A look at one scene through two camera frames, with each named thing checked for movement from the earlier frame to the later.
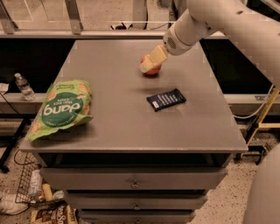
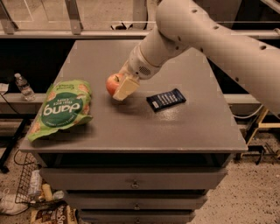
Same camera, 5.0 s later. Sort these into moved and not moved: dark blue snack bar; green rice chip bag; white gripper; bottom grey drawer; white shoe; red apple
Moved: white gripper; red apple
Not moved: bottom grey drawer; white shoe; green rice chip bag; dark blue snack bar
